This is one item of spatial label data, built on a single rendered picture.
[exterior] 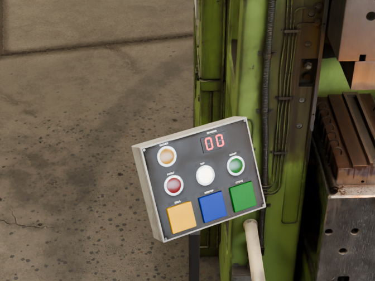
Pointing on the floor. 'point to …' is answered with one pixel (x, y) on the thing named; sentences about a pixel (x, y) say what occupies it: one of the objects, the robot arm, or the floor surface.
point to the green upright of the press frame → (243, 107)
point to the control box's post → (194, 256)
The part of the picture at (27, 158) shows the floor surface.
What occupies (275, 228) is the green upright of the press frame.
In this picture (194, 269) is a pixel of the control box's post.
